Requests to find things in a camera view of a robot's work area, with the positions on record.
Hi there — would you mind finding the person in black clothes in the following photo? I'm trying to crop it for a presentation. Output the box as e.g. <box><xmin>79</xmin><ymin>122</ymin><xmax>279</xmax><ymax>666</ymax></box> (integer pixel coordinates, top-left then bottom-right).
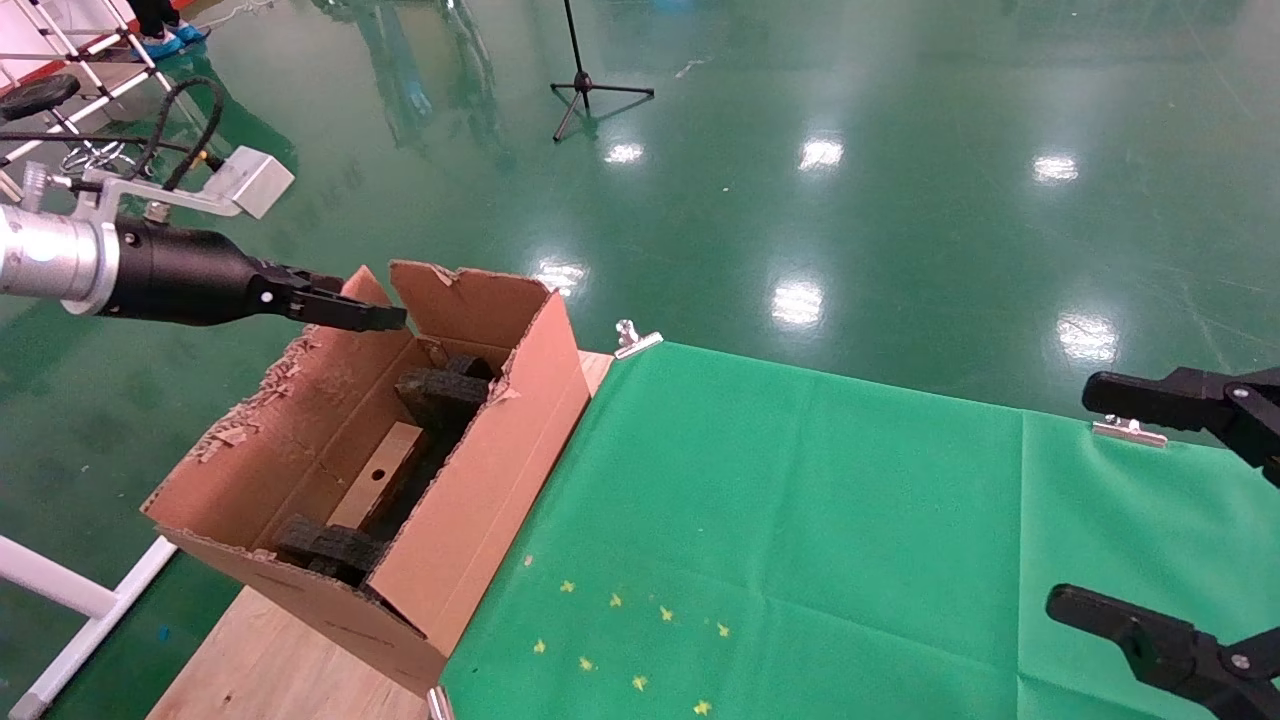
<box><xmin>128</xmin><ymin>0</ymin><xmax>212</xmax><ymax>59</ymax></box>

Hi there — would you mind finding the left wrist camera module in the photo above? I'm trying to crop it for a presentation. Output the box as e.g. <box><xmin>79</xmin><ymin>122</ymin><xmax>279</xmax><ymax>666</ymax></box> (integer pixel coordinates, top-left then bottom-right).
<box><xmin>20</xmin><ymin>147</ymin><xmax>296</xmax><ymax>226</ymax></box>

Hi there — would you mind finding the black foam block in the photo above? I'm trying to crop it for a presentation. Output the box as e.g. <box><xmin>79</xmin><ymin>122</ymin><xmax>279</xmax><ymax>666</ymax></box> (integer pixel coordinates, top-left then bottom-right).
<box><xmin>275</xmin><ymin>515</ymin><xmax>389</xmax><ymax>589</ymax></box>
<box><xmin>395</xmin><ymin>368</ymin><xmax>493</xmax><ymax>441</ymax></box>

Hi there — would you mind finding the small cardboard box with hole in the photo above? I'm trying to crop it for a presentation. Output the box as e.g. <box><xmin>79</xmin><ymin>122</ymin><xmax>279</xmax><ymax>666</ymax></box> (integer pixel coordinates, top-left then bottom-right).
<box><xmin>325</xmin><ymin>421</ymin><xmax>429</xmax><ymax>531</ymax></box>

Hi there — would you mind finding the black tripod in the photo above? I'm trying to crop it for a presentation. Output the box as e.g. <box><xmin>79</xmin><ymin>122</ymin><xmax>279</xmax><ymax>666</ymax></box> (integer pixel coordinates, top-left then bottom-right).
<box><xmin>550</xmin><ymin>0</ymin><xmax>656</xmax><ymax>143</ymax></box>

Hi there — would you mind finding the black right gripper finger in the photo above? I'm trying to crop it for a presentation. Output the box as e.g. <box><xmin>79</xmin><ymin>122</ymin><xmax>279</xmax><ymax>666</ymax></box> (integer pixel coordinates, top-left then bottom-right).
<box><xmin>1045</xmin><ymin>584</ymin><xmax>1280</xmax><ymax>720</ymax></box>
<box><xmin>1082</xmin><ymin>366</ymin><xmax>1280</xmax><ymax>489</ymax></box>

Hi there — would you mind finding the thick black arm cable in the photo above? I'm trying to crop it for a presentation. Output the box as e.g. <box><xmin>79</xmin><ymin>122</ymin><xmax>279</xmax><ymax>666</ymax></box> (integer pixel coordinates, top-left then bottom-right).
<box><xmin>128</xmin><ymin>75</ymin><xmax>227</xmax><ymax>193</ymax></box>

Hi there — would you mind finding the thin black cable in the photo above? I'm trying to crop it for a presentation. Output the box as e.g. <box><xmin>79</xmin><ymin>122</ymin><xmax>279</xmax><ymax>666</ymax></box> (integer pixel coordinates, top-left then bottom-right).
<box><xmin>0</xmin><ymin>128</ymin><xmax>166</xmax><ymax>161</ymax></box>

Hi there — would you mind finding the white background table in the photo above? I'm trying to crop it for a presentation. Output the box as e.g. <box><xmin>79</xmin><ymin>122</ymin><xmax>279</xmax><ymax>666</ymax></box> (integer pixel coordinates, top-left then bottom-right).
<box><xmin>0</xmin><ymin>0</ymin><xmax>179</xmax><ymax>169</ymax></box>

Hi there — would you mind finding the black round stool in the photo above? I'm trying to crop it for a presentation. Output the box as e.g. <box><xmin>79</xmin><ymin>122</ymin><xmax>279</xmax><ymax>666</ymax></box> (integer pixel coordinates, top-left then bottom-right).
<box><xmin>0</xmin><ymin>73</ymin><xmax>113</xmax><ymax>179</ymax></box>

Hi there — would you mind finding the green table cloth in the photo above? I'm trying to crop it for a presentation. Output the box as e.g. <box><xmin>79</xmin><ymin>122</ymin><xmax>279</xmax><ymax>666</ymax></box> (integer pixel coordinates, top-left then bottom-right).
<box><xmin>437</xmin><ymin>340</ymin><xmax>1280</xmax><ymax>720</ymax></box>

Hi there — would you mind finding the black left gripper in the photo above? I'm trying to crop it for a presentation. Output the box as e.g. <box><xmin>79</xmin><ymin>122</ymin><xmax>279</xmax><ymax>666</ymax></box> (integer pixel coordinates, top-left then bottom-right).
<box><xmin>100</xmin><ymin>218</ymin><xmax>408</xmax><ymax>333</ymax></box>

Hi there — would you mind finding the white metal table frame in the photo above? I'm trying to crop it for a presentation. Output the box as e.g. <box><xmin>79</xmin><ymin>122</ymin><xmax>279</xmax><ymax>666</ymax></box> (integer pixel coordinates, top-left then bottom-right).
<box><xmin>0</xmin><ymin>535</ymin><xmax>179</xmax><ymax>720</ymax></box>

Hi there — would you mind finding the large open cardboard carton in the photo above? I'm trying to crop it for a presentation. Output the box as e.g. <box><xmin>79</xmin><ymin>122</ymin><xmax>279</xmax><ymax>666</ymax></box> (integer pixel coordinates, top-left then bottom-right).
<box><xmin>142</xmin><ymin>260</ymin><xmax>593</xmax><ymax>698</ymax></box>

